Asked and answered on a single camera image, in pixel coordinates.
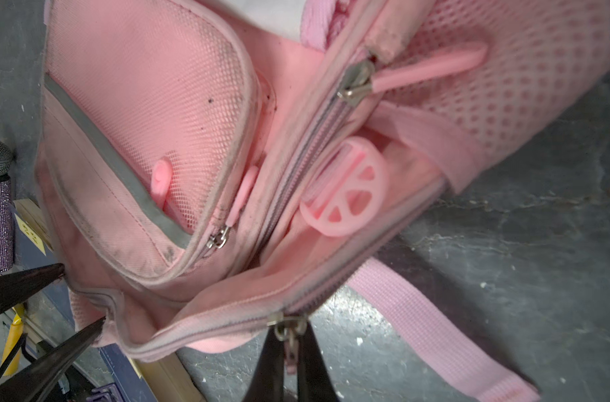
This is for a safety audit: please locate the small navy blue book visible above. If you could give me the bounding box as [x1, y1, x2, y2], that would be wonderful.
[13, 199, 52, 255]

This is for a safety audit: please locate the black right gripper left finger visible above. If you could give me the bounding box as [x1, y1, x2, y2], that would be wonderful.
[242, 328, 285, 402]

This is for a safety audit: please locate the large navy blue book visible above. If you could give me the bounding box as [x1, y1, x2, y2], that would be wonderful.
[85, 346, 208, 402]

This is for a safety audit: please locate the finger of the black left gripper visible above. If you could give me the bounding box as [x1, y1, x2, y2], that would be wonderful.
[0, 263, 65, 314]
[0, 318, 105, 401]

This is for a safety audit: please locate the pink school backpack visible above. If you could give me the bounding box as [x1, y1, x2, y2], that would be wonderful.
[35, 1, 610, 401]

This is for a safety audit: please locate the yellow toy shovel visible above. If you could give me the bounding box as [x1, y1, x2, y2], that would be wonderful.
[2, 303, 26, 377]

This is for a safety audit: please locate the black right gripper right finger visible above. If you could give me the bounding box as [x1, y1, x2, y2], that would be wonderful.
[297, 323, 339, 402]

